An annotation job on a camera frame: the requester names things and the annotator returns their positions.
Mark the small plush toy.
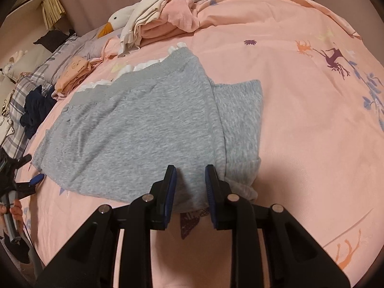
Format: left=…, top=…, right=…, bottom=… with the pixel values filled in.
left=2, top=50, right=28, bottom=75

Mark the yellow pleated curtain fabric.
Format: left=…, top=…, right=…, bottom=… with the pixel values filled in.
left=41, top=0, right=66, bottom=30

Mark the plaid blue pillow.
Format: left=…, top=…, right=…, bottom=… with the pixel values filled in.
left=1, top=34, right=78, bottom=159

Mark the pink folded garment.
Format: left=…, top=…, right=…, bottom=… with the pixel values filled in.
left=98, top=0, right=200, bottom=57

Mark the left hand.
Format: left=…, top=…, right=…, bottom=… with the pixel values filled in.
left=0, top=199, right=24, bottom=233

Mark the black garment on pillow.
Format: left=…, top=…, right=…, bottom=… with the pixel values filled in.
left=33, top=29, right=76, bottom=53

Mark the navy crumpled garment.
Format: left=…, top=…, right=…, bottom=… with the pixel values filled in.
left=19, top=85, right=57, bottom=140

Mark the beige pillow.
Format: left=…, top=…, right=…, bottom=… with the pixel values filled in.
left=6, top=45, right=52, bottom=82

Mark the orange folded garment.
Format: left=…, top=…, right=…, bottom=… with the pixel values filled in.
left=52, top=56, right=92, bottom=100

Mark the cream folded garment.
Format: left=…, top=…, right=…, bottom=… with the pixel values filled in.
left=119, top=0, right=170, bottom=56

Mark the grey New York sweatshirt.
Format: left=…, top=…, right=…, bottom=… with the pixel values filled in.
left=32, top=47, right=263, bottom=213

